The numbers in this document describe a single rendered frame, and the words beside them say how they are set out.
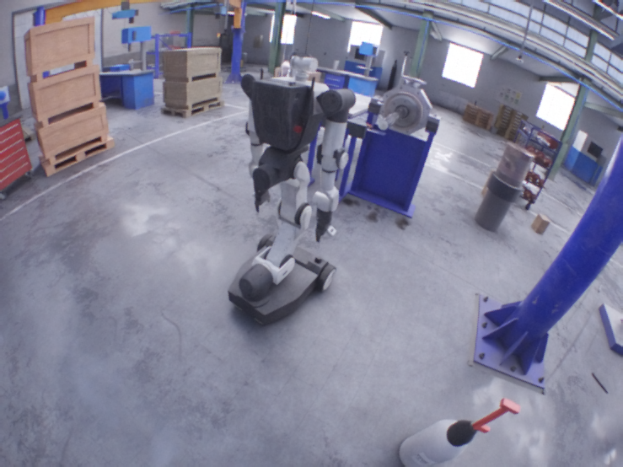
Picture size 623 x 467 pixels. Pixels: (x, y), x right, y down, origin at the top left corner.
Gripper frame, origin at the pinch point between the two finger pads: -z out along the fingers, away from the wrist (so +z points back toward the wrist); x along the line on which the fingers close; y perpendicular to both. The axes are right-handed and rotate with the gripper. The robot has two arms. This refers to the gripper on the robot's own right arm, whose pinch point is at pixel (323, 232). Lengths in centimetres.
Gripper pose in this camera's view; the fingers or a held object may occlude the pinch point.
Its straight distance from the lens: 161.4
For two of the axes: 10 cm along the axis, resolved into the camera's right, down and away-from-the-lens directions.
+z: 0.3, -6.7, -7.4
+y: -8.5, -4.1, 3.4
